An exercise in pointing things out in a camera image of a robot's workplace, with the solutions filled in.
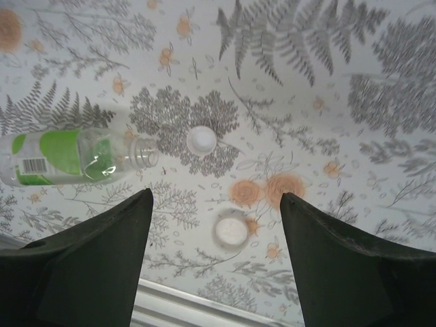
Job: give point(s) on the clear bottle lime green label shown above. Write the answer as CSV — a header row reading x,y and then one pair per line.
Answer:
x,y
58,156

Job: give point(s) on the wide white bottle cap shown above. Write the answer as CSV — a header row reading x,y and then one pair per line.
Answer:
x,y
230,231

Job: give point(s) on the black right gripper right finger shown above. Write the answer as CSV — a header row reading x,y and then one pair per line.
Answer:
x,y
357,282

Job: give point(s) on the aluminium table edge rail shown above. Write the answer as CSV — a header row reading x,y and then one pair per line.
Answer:
x,y
170,306

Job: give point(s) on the small white bottle cap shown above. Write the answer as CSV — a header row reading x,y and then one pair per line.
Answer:
x,y
201,139

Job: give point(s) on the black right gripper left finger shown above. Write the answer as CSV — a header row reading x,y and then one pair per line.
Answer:
x,y
85,272

